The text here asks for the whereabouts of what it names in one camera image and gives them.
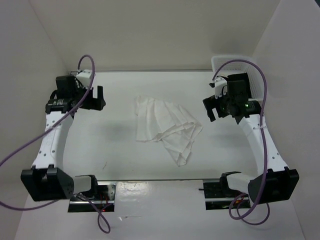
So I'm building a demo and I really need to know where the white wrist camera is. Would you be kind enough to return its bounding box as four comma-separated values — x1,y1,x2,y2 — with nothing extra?
75,69,96,87
209,76,228,99

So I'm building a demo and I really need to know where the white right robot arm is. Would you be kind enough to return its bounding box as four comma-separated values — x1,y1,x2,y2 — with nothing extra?
202,77,300,204

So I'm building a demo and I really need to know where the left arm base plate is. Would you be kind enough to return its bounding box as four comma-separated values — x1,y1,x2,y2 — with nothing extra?
68,180,117,213

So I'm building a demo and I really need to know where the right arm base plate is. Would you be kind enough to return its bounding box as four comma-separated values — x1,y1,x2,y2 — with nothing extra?
198,178,241,211

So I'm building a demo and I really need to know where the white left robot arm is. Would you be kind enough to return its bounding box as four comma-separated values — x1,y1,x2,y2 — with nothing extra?
20,71,106,202

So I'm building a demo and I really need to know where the white pleated skirt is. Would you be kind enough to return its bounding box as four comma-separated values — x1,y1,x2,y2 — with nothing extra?
135,95,203,167

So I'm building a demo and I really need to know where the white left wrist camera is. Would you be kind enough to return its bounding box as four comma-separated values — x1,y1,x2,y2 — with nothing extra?
75,69,96,87

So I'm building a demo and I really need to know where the white plastic laundry basket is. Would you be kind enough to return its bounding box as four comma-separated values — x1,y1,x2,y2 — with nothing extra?
211,55,264,102

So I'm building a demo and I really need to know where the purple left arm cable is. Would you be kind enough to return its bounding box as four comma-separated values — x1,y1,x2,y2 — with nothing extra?
0,54,111,234

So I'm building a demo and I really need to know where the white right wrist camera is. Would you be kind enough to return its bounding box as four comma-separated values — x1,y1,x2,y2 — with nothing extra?
209,76,228,99

